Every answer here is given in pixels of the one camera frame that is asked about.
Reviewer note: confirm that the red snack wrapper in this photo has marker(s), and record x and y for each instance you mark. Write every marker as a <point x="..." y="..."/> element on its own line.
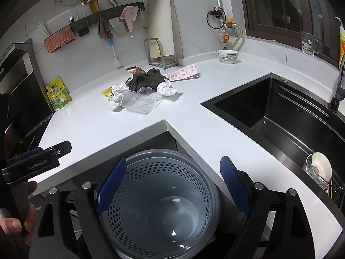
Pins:
<point x="134" y="70"/>

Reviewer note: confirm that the yellow packet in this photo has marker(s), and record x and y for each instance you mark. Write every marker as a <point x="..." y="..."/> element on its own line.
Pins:
<point x="342" y="48"/>

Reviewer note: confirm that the clear plastic cup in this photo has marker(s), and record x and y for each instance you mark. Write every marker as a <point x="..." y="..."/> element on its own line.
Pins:
<point x="147" y="101"/>

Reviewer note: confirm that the yellow cup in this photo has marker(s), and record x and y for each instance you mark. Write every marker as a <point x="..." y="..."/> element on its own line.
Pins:
<point x="94" y="5"/>

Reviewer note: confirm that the chrome faucet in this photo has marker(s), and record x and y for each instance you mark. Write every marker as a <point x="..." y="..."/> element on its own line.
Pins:
<point x="340" y="86"/>

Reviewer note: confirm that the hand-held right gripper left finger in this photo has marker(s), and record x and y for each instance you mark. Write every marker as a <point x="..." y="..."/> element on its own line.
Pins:
<point x="110" y="186"/>

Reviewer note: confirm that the dark wall hanging rail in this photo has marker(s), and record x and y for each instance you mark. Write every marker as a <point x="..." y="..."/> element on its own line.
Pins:
<point x="107" y="12"/>

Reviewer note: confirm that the pink dish cloth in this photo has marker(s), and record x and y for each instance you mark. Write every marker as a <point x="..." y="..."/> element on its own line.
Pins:
<point x="130" y="16"/>

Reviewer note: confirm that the black hanging holder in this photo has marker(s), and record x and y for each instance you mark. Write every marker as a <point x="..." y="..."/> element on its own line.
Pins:
<point x="83" y="31"/>

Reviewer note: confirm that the dark cloth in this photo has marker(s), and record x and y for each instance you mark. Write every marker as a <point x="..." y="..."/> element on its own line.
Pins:
<point x="145" y="79"/>

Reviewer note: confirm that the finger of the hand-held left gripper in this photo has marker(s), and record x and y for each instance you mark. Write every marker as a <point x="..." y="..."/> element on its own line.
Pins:
<point x="62" y="147"/>

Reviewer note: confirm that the dark wooden window frame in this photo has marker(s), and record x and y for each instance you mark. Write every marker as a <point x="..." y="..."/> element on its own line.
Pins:
<point x="269" y="35"/>

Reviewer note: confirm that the metal cutting board rack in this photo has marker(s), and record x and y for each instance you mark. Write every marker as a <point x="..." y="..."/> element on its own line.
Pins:
<point x="145" y="51"/>

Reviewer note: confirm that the small yellow wrapper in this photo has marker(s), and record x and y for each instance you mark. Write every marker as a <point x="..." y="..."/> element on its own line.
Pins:
<point x="106" y="91"/>

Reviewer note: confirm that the white cutting board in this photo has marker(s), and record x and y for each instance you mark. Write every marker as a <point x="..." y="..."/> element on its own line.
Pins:
<point x="161" y="19"/>

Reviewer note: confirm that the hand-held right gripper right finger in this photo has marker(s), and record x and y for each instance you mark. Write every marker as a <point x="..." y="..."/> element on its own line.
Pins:
<point x="234" y="186"/>

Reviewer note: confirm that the orange wavy cleaning cloth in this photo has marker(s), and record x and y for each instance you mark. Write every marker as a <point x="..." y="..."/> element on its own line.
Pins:
<point x="58" y="39"/>

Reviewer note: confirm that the white bottle brush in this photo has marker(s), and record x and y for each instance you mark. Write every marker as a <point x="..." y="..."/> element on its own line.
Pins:
<point x="116" y="62"/>

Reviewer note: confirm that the green yellow seasoning pouch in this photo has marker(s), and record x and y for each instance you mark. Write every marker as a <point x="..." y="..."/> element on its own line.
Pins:
<point x="58" y="94"/>

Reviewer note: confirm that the white paper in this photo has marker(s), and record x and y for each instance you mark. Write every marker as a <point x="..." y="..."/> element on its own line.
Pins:
<point x="167" y="89"/>
<point x="117" y="94"/>

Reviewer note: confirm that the pink paper sheet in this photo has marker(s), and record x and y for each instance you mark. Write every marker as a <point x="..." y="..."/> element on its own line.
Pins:
<point x="184" y="72"/>

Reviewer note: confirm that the clear plastic bag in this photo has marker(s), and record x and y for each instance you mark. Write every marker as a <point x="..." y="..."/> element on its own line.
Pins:
<point x="227" y="58"/>

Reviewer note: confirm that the white bowl in sink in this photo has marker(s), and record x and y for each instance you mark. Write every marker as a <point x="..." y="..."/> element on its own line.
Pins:
<point x="320" y="164"/>

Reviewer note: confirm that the brown dish cloth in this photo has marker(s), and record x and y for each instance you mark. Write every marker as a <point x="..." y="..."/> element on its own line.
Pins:
<point x="103" y="28"/>

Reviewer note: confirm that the black built-in appliance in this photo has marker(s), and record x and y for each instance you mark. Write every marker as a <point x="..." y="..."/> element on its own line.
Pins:
<point x="16" y="86"/>

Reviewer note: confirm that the white orange gas regulator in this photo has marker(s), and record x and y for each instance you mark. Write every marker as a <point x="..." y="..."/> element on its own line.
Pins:
<point x="225" y="36"/>

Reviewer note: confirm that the glass mug with cartoon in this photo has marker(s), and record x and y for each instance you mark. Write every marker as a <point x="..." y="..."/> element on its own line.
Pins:
<point x="308" y="45"/>

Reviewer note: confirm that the bundle of white straws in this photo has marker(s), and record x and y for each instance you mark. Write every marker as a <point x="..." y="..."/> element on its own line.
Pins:
<point x="44" y="29"/>

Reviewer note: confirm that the black gas shutoff device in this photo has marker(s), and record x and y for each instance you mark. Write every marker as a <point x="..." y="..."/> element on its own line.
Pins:
<point x="215" y="12"/>

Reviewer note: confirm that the person's left hand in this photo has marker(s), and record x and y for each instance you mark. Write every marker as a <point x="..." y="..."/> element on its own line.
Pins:
<point x="30" y="221"/>

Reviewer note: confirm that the black kitchen sink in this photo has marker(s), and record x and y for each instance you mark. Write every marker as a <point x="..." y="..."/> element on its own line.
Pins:
<point x="269" y="108"/>

